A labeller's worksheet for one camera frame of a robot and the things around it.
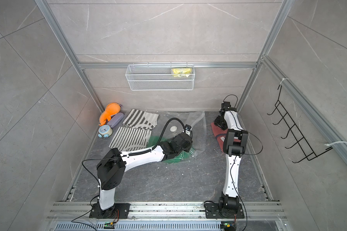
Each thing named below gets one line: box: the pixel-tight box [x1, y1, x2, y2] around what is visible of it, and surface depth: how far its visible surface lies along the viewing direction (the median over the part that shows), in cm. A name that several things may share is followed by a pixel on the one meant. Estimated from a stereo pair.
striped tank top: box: [122, 108, 160, 130], surface depth 116 cm
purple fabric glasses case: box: [106, 112, 124, 129], surface depth 113 cm
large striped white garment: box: [108, 126, 152, 152], surface depth 103 cm
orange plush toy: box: [98, 102, 121, 127], surface depth 115 cm
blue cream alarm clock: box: [97, 124, 113, 139], surface depth 103 cm
